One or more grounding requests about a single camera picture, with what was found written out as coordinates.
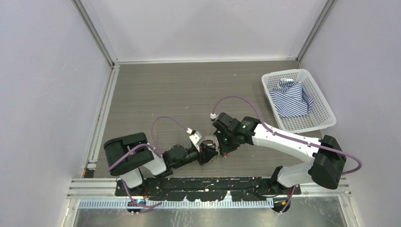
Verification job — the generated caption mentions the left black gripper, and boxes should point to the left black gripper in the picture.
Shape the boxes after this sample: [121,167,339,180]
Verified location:
[173,142,218,169]

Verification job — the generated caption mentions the numbered metal key ring disc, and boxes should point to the numbered metal key ring disc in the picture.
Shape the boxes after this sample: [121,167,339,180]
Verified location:
[201,134,221,160]

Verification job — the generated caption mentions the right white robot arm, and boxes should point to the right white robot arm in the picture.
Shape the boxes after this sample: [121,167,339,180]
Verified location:
[210,113,347,194]

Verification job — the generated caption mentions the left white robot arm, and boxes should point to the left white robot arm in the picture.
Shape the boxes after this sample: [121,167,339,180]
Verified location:
[104,132,219,196]

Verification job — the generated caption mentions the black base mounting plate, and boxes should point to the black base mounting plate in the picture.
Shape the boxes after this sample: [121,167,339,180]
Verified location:
[115,176,301,201]

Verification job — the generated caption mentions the blue striped shirt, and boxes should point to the blue striped shirt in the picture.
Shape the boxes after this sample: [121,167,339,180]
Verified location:
[269,78,314,118]

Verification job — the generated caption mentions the white plastic basket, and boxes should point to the white plastic basket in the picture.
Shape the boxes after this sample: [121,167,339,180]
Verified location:
[261,69,336,133]

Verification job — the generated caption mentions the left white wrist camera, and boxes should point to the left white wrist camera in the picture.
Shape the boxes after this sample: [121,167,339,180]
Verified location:
[187,128,204,152]

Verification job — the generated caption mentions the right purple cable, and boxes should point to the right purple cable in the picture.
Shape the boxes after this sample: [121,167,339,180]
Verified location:
[210,96,362,175]

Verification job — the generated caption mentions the purple cable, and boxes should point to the purple cable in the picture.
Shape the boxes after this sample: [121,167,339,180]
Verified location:
[108,116,196,214]
[210,96,362,175]

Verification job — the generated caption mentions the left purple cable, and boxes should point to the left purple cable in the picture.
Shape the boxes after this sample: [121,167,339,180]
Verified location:
[108,116,196,214]

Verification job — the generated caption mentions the aluminium frame rail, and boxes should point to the aluminium frame rail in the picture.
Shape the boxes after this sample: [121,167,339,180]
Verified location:
[61,62,121,227]

